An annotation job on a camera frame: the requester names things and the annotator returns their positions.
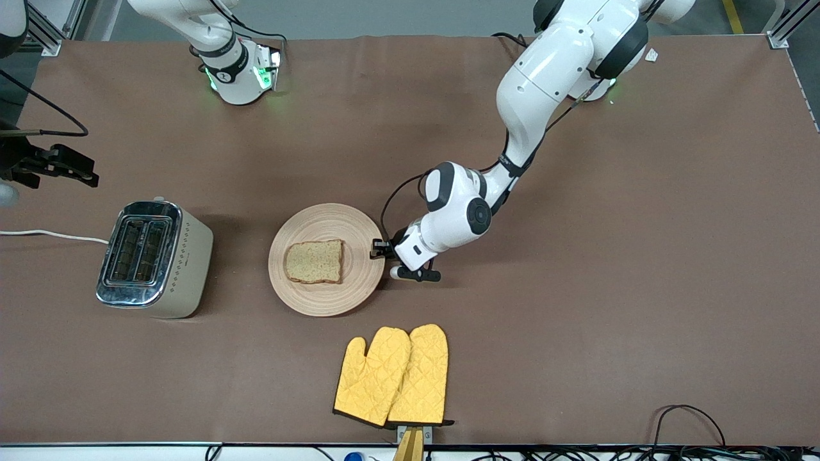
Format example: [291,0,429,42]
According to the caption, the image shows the brown toast slice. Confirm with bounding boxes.
[284,239,345,285]

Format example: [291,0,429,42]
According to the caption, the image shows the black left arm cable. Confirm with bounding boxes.
[381,77,606,243]

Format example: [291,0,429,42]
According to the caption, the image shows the round wooden plate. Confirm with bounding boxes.
[268,203,386,318]

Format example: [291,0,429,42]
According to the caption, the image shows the brown table cover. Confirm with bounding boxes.
[0,32,820,447]

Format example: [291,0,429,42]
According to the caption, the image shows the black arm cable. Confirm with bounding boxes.
[0,67,89,139]
[381,77,606,243]

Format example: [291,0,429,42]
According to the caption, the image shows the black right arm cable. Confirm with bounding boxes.
[0,67,89,139]

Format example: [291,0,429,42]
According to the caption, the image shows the white toaster power cord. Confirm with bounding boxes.
[0,229,111,245]

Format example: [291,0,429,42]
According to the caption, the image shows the aluminium frame profile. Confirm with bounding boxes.
[22,0,88,57]
[767,0,820,50]

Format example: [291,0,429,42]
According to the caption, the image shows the wooden mitt hanger peg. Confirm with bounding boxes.
[393,425,434,461]

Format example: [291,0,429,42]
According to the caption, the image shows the yellow quilted oven mitt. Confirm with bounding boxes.
[388,323,454,427]
[332,327,412,428]

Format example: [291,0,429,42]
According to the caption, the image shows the beige chrome toaster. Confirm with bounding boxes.
[95,197,215,319]

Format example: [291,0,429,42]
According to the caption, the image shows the black looped cable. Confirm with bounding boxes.
[650,404,728,450]

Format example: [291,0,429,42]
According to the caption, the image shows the black right base cable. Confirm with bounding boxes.
[195,0,288,60]

